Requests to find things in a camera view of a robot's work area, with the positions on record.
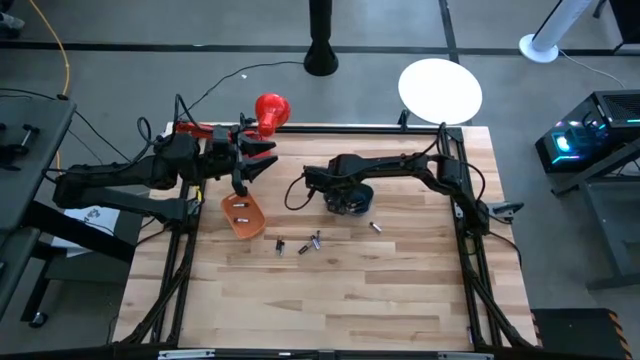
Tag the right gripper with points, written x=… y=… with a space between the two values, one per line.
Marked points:
x=342 y=195

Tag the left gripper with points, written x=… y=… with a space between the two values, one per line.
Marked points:
x=220 y=155

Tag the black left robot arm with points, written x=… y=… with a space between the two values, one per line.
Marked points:
x=125 y=172

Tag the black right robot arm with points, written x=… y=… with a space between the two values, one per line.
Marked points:
x=390 y=162

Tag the blue plastic bin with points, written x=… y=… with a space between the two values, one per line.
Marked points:
x=369 y=197

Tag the red desk lamp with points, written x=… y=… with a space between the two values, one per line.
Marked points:
x=272 y=112

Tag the orange plastic bin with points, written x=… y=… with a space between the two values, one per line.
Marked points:
x=250 y=230

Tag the black pole with base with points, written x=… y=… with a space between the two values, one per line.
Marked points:
x=320 y=50

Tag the white round table top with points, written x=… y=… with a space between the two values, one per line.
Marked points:
x=440 y=91

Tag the white printed paper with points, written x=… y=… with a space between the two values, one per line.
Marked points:
x=92 y=220

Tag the black side table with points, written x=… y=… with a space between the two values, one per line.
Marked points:
x=25 y=165

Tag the black dumbbell-shaped tool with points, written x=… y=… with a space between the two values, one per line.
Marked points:
x=17 y=145

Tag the computer with RGB lights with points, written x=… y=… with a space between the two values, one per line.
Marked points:
x=585 y=132

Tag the black yellow striped box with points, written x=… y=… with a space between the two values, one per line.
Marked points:
x=575 y=335

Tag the grey computer stand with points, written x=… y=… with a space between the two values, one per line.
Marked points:
x=615 y=225

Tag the grey shoe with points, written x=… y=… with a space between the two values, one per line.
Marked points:
x=10 y=22

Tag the black cabinet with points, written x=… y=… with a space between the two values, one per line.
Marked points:
x=627 y=22

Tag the black curved bracket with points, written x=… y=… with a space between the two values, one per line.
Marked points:
x=404 y=120

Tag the grey metal bracket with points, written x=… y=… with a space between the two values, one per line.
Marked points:
x=506 y=209

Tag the silver metal bracket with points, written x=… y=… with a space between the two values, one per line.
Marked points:
x=465 y=356
x=185 y=354

